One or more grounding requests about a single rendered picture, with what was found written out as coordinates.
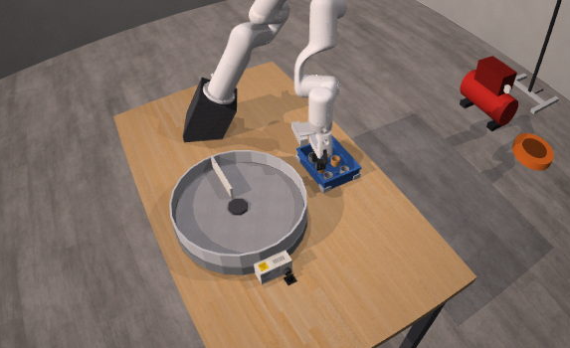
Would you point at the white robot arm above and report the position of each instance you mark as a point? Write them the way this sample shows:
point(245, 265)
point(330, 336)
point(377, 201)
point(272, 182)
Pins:
point(269, 16)

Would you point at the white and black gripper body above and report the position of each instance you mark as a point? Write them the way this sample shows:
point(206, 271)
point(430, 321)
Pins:
point(321, 141)

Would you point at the blue crate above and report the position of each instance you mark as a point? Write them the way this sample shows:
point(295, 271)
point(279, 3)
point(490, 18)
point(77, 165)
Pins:
point(337, 179)

